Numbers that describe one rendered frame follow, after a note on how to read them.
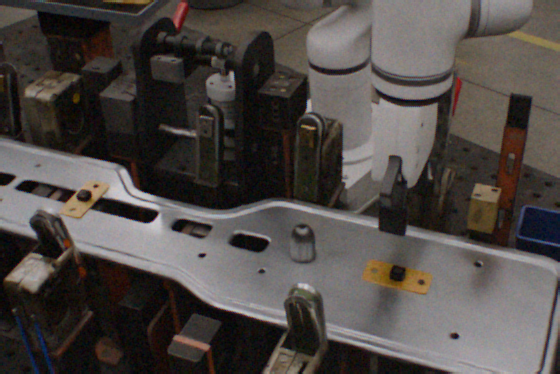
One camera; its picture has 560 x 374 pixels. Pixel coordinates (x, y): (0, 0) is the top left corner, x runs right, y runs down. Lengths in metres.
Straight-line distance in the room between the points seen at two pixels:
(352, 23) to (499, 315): 0.67
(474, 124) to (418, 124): 2.41
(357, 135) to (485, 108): 1.81
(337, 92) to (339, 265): 0.55
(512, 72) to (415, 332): 2.77
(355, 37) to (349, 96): 0.13
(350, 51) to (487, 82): 2.11
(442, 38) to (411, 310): 0.34
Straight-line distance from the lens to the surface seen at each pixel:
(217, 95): 1.18
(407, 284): 0.98
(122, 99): 1.23
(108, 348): 1.34
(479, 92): 3.43
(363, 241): 1.04
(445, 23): 0.76
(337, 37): 1.44
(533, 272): 1.03
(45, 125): 1.31
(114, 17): 1.32
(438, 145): 1.03
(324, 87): 1.48
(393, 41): 0.76
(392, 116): 0.80
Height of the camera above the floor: 1.68
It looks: 36 degrees down
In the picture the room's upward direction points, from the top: 2 degrees counter-clockwise
